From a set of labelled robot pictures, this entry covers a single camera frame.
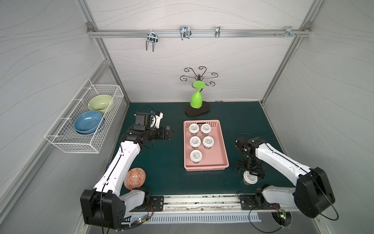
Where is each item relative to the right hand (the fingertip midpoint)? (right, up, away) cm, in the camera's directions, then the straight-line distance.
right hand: (247, 173), depth 79 cm
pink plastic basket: (-16, +4, +10) cm, 19 cm away
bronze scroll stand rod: (-26, +56, +13) cm, 63 cm away
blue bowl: (-78, +29, -13) cm, 85 cm away
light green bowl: (-78, +39, -6) cm, 87 cm away
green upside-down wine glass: (-28, +42, +11) cm, 52 cm away
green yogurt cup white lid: (-20, +16, +11) cm, 28 cm away
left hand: (-44, +23, -1) cm, 50 cm away
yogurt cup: (-21, +23, +17) cm, 36 cm away
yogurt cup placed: (-29, +23, +17) cm, 41 cm away
